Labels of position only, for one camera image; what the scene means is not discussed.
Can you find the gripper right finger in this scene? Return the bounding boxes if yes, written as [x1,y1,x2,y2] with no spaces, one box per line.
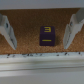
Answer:
[62,12,84,51]

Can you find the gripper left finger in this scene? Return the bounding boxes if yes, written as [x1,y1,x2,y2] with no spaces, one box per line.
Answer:
[0,13,18,51]

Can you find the purple block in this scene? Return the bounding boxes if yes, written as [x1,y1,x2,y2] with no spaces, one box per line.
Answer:
[39,25,57,47]

